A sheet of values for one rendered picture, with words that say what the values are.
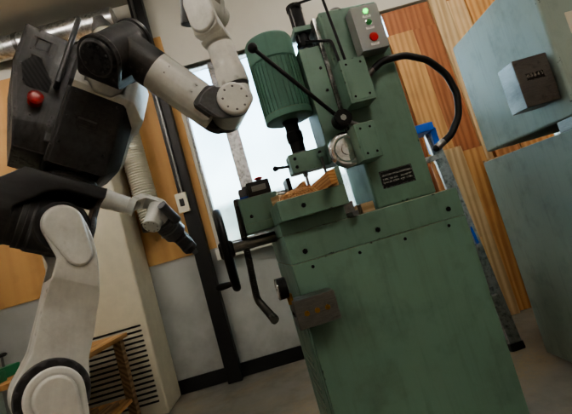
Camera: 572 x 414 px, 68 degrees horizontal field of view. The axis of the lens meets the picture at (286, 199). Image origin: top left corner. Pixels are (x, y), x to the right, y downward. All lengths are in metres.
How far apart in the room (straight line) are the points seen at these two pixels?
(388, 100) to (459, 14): 1.91
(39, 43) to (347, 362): 1.15
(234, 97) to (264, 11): 2.34
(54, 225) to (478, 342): 1.21
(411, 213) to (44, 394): 1.04
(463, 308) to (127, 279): 1.95
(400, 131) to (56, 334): 1.17
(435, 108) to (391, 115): 1.48
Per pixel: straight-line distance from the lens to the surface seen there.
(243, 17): 3.27
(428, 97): 3.01
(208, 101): 0.96
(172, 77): 0.99
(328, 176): 1.18
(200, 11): 1.07
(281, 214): 1.20
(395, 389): 1.39
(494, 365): 1.51
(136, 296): 2.74
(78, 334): 1.06
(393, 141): 1.51
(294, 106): 1.48
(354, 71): 1.45
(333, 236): 1.28
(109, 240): 2.78
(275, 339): 2.93
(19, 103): 1.10
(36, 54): 1.16
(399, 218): 1.35
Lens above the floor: 0.79
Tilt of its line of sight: 5 degrees up
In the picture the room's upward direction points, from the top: 16 degrees counter-clockwise
